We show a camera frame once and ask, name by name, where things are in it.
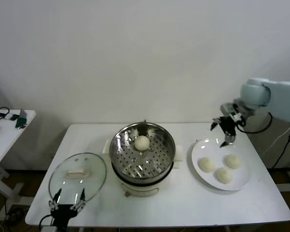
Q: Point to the white side table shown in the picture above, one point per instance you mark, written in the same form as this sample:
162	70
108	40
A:
4	147

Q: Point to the pale right robot arm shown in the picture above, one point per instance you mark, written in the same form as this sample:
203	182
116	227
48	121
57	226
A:
255	93

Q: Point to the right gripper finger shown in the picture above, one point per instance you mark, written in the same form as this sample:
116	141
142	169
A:
215	121
229	139

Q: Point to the green flat object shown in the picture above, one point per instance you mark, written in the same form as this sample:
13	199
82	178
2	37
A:
21	122

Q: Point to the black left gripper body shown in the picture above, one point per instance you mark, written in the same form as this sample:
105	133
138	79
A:
62	213

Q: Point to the cream electric cooking pot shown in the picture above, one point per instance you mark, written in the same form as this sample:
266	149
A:
140	189

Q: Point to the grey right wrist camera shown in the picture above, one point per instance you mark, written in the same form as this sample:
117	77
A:
227	108

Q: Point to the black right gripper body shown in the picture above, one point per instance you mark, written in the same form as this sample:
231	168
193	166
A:
229	125

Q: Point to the grey wedge object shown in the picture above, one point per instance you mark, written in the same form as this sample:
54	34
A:
23	112

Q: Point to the small black device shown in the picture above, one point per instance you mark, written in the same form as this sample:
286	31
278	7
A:
14	117

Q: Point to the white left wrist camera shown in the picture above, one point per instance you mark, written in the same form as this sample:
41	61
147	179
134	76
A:
49	228

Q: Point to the white round plate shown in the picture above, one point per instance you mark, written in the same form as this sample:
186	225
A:
203	149

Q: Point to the small white box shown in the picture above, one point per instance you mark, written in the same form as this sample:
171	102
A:
7	116

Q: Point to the white steamed baozi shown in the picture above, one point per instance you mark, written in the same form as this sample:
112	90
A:
223	175
232	161
207	164
141	143

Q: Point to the stainless perforated steamer basket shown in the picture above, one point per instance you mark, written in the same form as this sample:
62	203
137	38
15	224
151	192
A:
140	162

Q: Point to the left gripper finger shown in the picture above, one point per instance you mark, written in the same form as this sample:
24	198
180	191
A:
80	203
53	204

